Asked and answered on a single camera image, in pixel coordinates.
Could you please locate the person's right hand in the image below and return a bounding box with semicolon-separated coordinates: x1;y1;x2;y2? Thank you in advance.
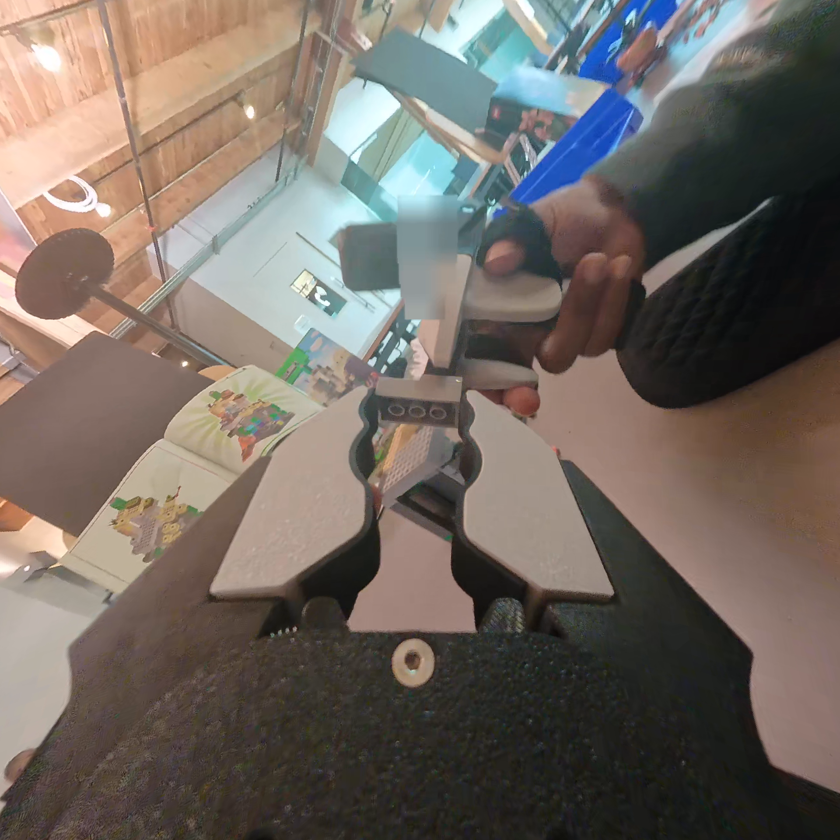
478;177;648;419

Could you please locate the white ring ceiling lamp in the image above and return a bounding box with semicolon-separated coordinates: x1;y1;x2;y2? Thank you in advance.
42;174;112;219

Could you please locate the black round disc stand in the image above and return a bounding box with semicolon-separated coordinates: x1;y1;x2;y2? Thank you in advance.
14;227;231;368

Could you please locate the blue flower picture box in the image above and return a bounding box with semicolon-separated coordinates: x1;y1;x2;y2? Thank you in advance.
486;66;595;142

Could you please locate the toy brick building model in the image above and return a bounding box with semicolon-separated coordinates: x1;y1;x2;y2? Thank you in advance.
371;420;470;542

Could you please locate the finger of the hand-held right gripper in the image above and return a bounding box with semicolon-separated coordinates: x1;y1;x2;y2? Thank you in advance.
419;252;475;371

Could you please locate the black square panel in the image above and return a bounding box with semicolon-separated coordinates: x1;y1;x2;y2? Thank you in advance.
351;28;500;132
0;331;214;536

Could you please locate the brown potted plant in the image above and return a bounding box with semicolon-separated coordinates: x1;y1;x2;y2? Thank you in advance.
617;20;667;76

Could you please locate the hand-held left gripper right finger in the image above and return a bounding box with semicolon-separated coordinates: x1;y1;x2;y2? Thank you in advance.
451;389;616;630

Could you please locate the green toy set box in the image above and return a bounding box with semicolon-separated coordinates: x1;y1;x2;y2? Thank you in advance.
276;328;382;408

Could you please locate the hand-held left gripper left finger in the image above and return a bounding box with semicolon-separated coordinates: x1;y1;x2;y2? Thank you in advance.
209;387;383;627

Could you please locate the long grey toy brick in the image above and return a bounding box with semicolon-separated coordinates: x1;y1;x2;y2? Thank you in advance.
374;375;465;429

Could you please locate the blue plastic bin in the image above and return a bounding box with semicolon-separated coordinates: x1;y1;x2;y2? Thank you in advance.
508;88;644;204
577;0;680;86

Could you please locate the grey desk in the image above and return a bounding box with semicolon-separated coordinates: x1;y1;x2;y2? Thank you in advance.
348;217;840;788

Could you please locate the person's right forearm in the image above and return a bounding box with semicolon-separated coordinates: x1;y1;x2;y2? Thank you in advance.
584;0;840;263

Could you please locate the open instruction booklet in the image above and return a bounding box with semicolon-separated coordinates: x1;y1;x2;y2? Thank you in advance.
62;364;326;595

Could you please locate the black quilted wrist pad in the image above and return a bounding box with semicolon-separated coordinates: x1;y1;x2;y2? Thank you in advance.
617;190;840;409

